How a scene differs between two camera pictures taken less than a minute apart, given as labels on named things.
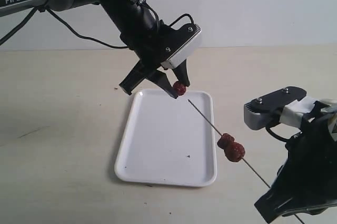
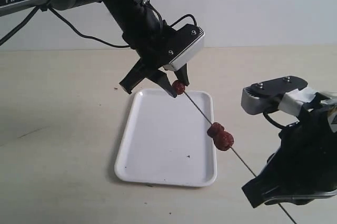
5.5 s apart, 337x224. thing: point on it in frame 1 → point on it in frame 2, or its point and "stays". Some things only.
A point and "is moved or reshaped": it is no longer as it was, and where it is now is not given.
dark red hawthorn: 179,88 stays
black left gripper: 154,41 stays
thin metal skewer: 221,134 is moved or reshaped
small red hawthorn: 225,140 → 215,129
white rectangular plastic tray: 169,141 stays
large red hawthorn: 235,152 → 224,140
